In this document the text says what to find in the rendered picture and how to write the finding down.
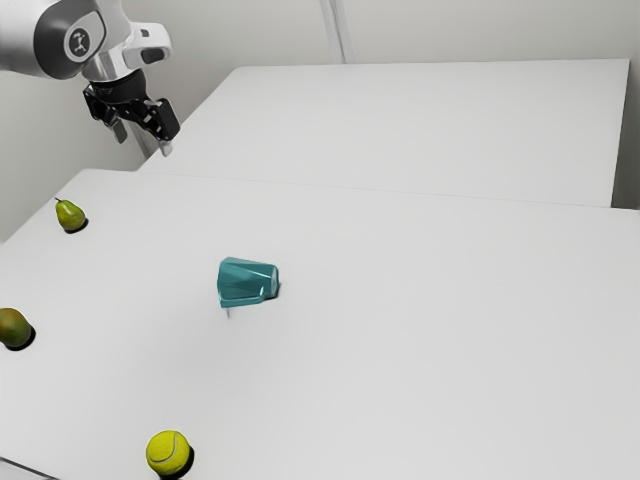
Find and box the teal faceted mug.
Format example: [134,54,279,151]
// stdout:
[216,256,280,309]

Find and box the yellow tennis ball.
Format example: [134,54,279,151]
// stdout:
[145,430,191,476]

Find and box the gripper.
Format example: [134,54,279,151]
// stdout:
[82,68,181,158]

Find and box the green pear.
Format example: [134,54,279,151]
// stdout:
[54,197,86,233]

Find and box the green red mango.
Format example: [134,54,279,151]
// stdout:
[0,307,33,349]

